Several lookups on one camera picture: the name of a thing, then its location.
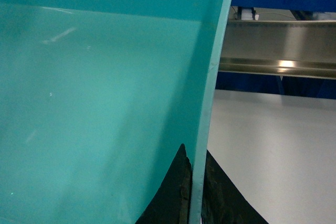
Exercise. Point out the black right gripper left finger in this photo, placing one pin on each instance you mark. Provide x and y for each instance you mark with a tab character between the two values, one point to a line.
171	202

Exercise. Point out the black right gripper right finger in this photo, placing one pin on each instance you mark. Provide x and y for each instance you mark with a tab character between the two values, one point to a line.
222	202

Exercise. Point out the teal plastic bin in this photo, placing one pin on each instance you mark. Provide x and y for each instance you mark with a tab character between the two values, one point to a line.
97	96

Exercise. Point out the blue bin lower right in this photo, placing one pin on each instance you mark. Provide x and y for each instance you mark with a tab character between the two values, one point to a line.
260	83

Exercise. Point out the stainless steel shelf rail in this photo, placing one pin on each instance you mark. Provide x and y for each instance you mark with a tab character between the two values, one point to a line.
282	48

